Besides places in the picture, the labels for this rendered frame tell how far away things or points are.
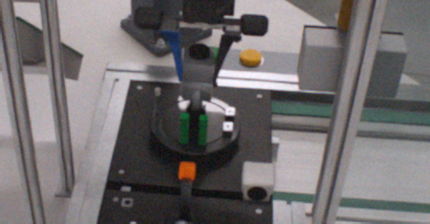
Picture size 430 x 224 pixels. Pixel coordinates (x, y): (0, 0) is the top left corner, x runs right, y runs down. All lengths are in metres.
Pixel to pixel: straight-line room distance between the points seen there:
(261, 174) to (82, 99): 0.46
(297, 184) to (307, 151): 0.08
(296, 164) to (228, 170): 0.15
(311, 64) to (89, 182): 0.39
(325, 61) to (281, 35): 0.69
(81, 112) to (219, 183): 0.38
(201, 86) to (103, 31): 0.56
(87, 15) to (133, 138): 0.55
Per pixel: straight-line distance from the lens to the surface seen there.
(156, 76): 1.23
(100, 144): 1.11
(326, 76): 0.87
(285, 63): 1.28
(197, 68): 1.00
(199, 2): 0.94
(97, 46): 1.49
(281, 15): 1.61
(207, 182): 1.03
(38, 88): 1.39
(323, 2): 3.37
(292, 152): 1.17
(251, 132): 1.12
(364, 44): 0.82
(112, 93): 1.21
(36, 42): 1.00
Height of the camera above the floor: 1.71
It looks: 39 degrees down
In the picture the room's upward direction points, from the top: straight up
